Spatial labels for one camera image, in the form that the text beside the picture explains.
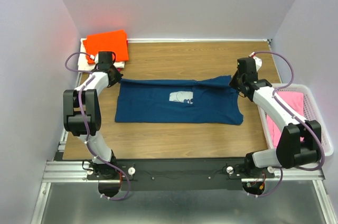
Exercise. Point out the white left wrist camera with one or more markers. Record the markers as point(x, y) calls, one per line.
point(94, 58)

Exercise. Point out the blue Mickey print t-shirt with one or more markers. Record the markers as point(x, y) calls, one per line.
point(178, 101)

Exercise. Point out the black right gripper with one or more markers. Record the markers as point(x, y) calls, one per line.
point(232, 83)

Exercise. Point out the folded white t-shirt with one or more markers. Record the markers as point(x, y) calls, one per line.
point(83, 64)

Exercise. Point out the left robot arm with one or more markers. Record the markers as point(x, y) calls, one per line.
point(82, 115)

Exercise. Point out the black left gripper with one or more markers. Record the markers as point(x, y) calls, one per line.
point(118, 76)

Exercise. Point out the white plastic laundry basket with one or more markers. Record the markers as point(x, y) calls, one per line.
point(310, 111)

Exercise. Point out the aluminium extrusion rail frame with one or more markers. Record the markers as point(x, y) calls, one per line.
point(292, 196)

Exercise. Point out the folded orange t-shirt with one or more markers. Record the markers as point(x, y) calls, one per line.
point(114, 41)

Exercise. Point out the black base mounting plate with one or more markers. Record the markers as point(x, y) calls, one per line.
point(182, 174)

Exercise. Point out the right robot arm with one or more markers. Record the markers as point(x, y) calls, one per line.
point(300, 143)

